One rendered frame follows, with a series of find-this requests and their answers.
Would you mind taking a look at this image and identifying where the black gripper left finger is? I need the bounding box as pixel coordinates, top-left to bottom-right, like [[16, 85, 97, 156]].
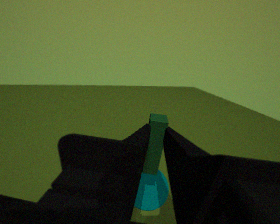
[[57, 124, 151, 221]]

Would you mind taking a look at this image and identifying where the cyan circle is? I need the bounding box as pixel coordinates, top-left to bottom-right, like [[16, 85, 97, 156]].
[[134, 170, 169, 211]]

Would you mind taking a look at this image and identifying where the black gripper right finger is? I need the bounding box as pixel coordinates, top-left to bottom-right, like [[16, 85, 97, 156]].
[[163, 127, 280, 224]]

